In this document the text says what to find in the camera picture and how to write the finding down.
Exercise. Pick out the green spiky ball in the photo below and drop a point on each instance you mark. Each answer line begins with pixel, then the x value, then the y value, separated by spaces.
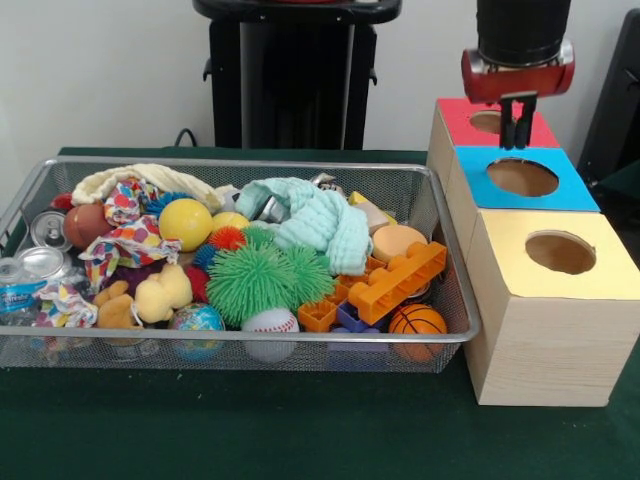
pixel 247 280

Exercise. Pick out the orange toy brick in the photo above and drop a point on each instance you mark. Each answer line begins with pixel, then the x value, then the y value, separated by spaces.
pixel 400 280

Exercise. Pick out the mint green cloth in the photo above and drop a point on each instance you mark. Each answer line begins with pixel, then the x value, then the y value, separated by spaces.
pixel 320 225

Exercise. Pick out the dark green table cloth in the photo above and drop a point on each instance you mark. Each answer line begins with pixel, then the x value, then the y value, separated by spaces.
pixel 625 187
pixel 300 430

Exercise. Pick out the globe print ball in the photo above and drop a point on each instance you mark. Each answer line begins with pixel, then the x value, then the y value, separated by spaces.
pixel 196 317

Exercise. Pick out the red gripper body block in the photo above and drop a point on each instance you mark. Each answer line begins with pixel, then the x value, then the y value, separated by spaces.
pixel 520 82

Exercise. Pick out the large yellow ball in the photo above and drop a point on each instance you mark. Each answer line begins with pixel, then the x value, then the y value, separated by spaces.
pixel 186 225

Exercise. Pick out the colourful dotted cloth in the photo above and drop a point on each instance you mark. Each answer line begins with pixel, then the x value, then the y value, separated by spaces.
pixel 132 240

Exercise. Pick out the white baseball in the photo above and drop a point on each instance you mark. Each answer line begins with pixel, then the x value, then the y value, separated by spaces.
pixel 270 325

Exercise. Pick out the wooden box with three holes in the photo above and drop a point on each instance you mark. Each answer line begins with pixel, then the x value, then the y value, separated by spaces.
pixel 550 350

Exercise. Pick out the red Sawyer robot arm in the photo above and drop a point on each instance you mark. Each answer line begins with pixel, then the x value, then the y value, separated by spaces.
pixel 522 30

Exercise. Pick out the cream cloth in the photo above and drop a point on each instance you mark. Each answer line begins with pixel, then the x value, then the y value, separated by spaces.
pixel 160 175

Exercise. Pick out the yellow plush duck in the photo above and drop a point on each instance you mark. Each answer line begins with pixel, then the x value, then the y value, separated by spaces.
pixel 164 295

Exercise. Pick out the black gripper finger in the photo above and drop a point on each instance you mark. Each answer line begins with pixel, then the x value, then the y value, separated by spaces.
pixel 525 130
pixel 507 130

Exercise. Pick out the orange mini basketball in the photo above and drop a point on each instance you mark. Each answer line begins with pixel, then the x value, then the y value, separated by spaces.
pixel 417 320

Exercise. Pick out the black chair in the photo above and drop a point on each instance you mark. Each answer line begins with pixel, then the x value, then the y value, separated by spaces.
pixel 615 100

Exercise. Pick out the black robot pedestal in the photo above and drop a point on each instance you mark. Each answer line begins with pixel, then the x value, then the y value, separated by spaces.
pixel 295 75

